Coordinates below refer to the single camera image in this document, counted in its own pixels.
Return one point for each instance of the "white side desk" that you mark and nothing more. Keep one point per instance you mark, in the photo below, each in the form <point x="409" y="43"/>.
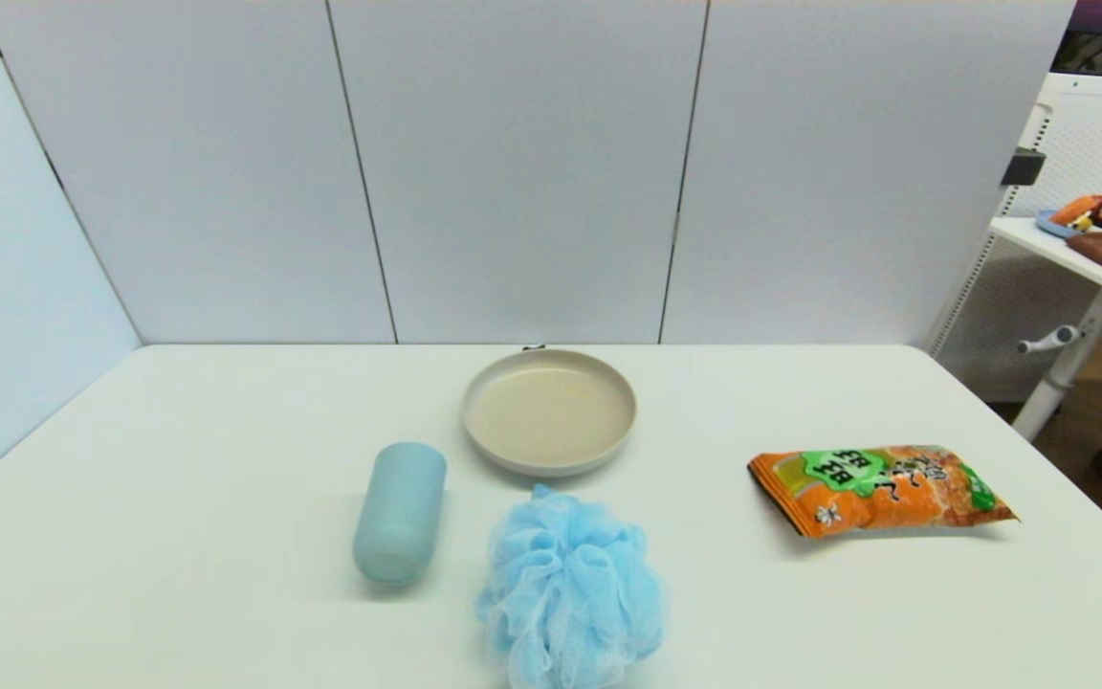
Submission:
<point x="1029" y="237"/>

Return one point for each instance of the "white pegboard panel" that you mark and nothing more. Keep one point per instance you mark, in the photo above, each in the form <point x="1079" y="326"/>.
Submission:
<point x="1096" y="134"/>

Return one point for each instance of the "black clamp block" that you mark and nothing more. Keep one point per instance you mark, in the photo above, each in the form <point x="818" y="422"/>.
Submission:
<point x="1023" y="167"/>

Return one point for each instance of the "small blue dish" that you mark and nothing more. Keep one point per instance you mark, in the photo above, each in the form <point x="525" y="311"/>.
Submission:
<point x="1048" y="227"/>

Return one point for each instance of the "light blue mesh bath pouf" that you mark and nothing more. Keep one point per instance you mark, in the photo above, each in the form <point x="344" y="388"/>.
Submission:
<point x="570" y="584"/>

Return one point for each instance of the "orange snack bag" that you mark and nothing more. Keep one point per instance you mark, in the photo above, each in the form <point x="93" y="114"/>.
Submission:
<point x="886" y="493"/>

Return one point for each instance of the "beige round plate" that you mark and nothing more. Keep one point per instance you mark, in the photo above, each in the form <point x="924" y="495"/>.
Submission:
<point x="549" y="416"/>

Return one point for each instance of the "orange toy packet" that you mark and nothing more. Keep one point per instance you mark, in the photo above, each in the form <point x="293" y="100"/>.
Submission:
<point x="1075" y="209"/>

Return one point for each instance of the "light blue plastic cup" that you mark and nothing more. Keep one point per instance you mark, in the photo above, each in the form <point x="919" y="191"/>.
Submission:
<point x="398" y="517"/>

